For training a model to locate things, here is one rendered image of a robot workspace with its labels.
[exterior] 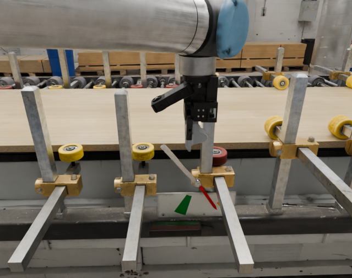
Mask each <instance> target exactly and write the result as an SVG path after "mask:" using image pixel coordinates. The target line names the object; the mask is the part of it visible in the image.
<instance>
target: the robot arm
mask: <svg viewBox="0 0 352 278"><path fill-rule="evenodd" d="M248 29H249V13H248V9H247V5H246V3H245V2H244V1H243V0H0V47H12V48H29V49H59V50H90V51H122V52H152V53H169V54H178V55H179V57H178V71H179V73H180V74H182V80H183V81H185V82H184V83H182V84H180V85H178V86H177V87H175V88H173V89H171V90H170V91H168V92H166V93H164V94H162V95H159V96H157V97H155V98H154V99H153V100H152V101H151V107H152V108H153V110H154V112H155V113H158V112H161V111H163V110H164V109H166V108H167V107H169V106H170V105H172V104H174V103H176V102H178V101H180V100H182V99H183V115H184V119H185V147H186V148H187V150H188V151H189V152H190V151H191V146H192V145H195V144H198V143H202V142H205V141H207V139H208V135H206V130H205V129H203V128H201V127H200V125H199V121H200V122H217V113H218V102H217V94H218V77H217V75H216V74H215V70H216V57H219V58H220V59H224V58H233V57H235V56H236V55H238V54H239V53H240V51H241V50H242V48H243V46H244V44H245V42H246V39H247V35H248ZM199 83H200V85H199ZM214 108H216V114H215V118H213V117H214V113H213V111H214Z"/></svg>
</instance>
